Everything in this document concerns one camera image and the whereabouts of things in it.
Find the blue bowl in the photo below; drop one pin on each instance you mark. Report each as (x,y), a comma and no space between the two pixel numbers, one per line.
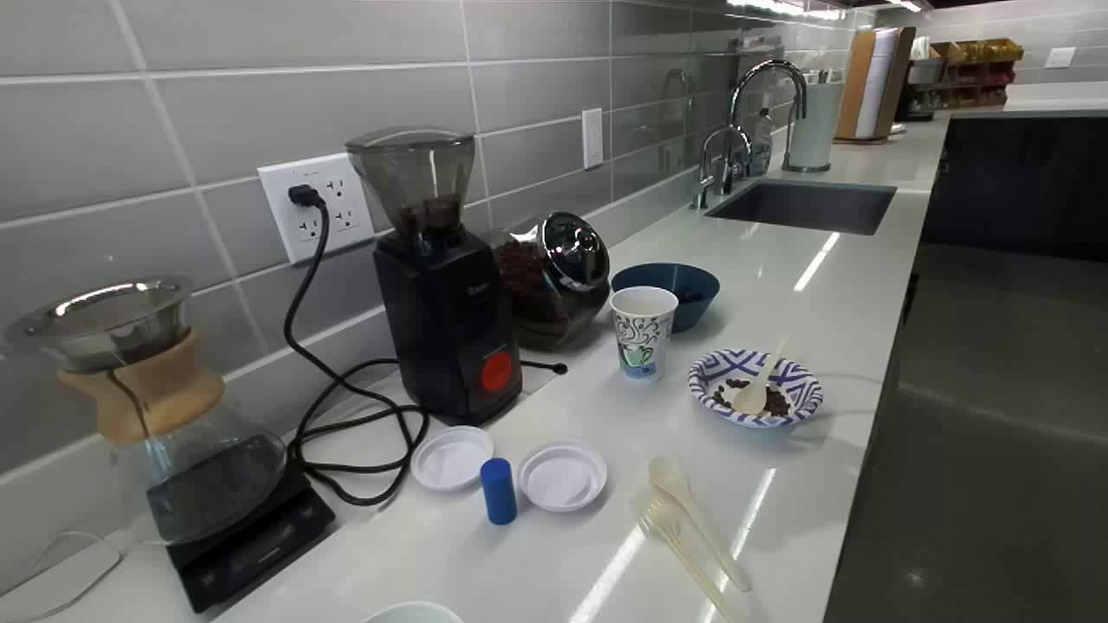
(688,282)

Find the white plastic lid right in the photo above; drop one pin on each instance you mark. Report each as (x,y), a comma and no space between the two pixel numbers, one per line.
(564,474)

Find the white plastic spoon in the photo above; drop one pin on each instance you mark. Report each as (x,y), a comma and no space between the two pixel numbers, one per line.
(754,394)

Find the black coffee grinder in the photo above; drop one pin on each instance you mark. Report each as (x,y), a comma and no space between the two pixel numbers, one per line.
(439,282)

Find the white small bowl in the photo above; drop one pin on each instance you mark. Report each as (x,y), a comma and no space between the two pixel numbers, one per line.
(418,614)

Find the small blue cylinder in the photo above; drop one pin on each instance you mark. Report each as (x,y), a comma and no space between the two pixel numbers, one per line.
(501,496)

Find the glass coffee bean jar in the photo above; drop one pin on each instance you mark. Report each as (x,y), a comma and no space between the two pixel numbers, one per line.
(555,279)

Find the chrome kitchen faucet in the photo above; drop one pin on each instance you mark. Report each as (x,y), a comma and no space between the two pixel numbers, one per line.
(757,117)

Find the patterned paper cup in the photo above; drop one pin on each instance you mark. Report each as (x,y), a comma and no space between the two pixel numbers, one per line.
(641,322)

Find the white plastic lid left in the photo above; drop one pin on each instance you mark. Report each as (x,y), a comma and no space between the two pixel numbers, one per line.
(451,458)

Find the black coffee scale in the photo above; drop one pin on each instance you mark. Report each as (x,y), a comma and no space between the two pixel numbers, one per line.
(253,549)

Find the small chrome faucet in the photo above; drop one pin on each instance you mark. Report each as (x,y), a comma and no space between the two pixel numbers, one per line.
(722,164)

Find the glass pour-over carafe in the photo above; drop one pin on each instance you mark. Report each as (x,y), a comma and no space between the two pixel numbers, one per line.
(133,354)

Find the kitchen sink basin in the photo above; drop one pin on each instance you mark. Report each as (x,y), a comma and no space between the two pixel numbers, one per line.
(811,207)

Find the pale green canister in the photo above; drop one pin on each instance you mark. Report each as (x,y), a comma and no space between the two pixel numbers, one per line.
(807,142)

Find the white plastic lid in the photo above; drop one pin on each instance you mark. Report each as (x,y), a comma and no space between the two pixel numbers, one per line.
(451,458)
(564,474)

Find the white wall outlet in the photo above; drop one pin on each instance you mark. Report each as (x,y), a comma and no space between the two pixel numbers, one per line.
(346,215)

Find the white wall switch plate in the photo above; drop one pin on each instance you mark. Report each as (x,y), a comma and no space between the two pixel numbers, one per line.
(595,132)

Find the clear plastic utensil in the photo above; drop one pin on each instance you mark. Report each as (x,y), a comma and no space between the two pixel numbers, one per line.
(675,518)

